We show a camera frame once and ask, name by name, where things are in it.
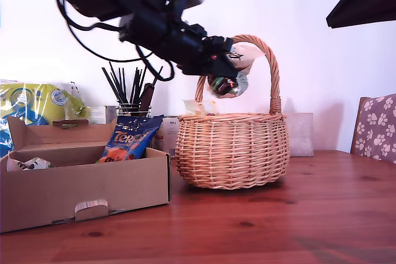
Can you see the yellow-green wrapped bottle pack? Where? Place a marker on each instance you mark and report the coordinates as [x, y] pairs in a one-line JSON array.
[[31, 100]]

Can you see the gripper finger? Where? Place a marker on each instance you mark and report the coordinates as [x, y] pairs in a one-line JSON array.
[[219, 44], [210, 66]]

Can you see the white carton with label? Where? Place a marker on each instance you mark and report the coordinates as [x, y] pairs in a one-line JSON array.
[[97, 114]]

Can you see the blue Terry's chocolate bag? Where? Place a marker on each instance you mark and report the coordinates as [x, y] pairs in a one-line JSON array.
[[130, 140]]

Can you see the small white black-print bag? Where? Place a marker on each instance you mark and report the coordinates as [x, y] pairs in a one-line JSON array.
[[31, 164]]

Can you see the pale grey pouch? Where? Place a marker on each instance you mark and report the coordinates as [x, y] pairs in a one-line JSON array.
[[300, 134]]

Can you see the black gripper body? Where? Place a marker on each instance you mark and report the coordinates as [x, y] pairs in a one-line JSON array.
[[182, 41]]

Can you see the wooden chair frame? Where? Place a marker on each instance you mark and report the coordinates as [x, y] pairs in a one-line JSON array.
[[361, 103]]

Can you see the red yellow Maltesers bunnies bag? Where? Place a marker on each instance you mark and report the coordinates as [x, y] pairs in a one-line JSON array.
[[198, 108]]

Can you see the tin can with white label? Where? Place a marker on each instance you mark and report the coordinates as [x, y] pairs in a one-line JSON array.
[[170, 134]]

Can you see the brown cardboard box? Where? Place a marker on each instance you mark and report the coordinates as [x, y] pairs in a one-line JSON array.
[[92, 183]]

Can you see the white green chocolate egg bag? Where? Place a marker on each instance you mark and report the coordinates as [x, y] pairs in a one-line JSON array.
[[244, 55]]

